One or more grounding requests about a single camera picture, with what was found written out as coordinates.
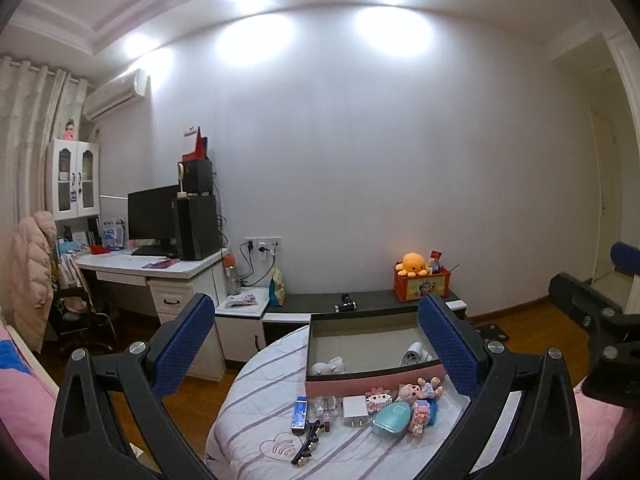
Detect teal plastic case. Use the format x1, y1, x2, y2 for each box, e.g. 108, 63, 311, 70
371, 401, 415, 433

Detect beige curtain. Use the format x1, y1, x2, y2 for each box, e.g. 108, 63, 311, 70
0, 55, 98, 241

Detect orange octopus plush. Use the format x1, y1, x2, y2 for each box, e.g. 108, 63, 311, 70
395, 252, 432, 278

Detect small white cabinet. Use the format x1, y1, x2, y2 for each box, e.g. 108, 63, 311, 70
215, 290, 271, 367

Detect black monitor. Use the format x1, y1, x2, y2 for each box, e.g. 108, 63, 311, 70
127, 185, 181, 248

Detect white air conditioner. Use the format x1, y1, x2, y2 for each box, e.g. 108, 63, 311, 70
82, 69, 150, 121

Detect pink cardboard box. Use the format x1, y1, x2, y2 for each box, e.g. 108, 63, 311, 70
305, 310, 451, 398

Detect black cables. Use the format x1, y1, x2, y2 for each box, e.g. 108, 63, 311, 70
237, 242, 277, 287

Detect clear glass bottle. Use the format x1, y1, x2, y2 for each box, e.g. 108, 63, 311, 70
309, 395, 341, 431

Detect black hair clip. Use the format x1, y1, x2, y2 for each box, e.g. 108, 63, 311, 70
291, 422, 321, 466

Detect white plug adapter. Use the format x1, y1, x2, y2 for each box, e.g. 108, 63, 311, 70
400, 341, 433, 367

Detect red flag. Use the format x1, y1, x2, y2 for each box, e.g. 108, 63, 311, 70
182, 126, 208, 161

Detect pink puffer jacket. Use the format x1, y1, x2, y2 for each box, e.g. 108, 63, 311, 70
10, 211, 58, 353

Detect black speaker box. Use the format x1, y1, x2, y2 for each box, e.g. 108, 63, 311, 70
177, 159, 213, 196

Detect black office chair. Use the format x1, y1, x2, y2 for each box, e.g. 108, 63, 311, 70
47, 255, 116, 353

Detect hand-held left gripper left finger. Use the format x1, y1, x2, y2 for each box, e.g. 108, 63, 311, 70
49, 292, 221, 480

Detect pink pillow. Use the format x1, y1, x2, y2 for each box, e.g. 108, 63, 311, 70
570, 385, 640, 480

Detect bottle with orange cap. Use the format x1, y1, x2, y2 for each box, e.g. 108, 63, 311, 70
226, 254, 241, 296

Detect white glass-door cabinet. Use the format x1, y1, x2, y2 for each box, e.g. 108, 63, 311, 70
46, 139, 101, 221

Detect black white tv stand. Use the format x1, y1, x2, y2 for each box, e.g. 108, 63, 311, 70
262, 287, 468, 346

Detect small pink block figure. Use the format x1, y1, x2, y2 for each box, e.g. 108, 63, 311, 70
407, 402, 433, 436

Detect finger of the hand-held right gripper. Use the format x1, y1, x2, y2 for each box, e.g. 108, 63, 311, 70
548, 272, 623, 333
610, 241, 640, 277

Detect small white figure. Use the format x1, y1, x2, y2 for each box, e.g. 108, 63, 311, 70
311, 356, 347, 375

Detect pig doll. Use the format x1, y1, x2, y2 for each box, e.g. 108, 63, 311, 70
397, 377, 443, 403

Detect pink white block toy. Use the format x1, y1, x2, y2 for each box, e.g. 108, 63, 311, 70
365, 388, 399, 413

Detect white desk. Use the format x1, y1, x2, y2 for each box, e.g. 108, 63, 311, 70
75, 247, 228, 381

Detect white charger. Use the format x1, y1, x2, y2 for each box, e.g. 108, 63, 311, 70
342, 395, 369, 429

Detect pink blanket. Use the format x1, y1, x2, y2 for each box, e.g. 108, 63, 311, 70
0, 325, 58, 480

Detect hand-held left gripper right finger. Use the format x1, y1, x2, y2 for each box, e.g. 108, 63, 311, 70
417, 294, 583, 480

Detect white wardrobe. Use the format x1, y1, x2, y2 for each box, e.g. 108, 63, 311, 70
587, 105, 640, 286

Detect row of books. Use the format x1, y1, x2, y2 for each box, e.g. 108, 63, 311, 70
57, 217, 126, 251

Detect snack bag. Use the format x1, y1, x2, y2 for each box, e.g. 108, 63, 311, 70
269, 268, 287, 307

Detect orange printed crate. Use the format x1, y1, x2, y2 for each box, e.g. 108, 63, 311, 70
394, 267, 451, 302

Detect black computer tower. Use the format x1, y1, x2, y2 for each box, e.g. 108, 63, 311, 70
172, 195, 222, 261

